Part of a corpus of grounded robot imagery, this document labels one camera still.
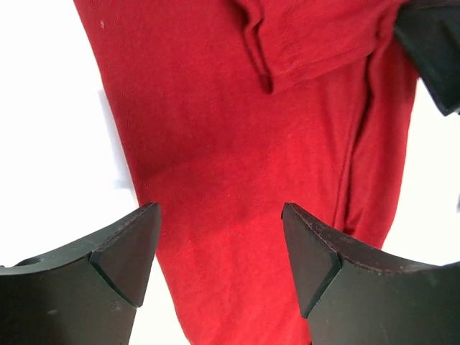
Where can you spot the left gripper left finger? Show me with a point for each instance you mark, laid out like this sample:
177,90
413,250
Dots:
85,292

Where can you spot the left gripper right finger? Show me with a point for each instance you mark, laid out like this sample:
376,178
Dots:
352,293

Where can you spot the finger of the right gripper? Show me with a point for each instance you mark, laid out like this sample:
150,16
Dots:
429,33

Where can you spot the dark red t shirt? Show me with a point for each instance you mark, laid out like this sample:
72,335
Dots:
226,110

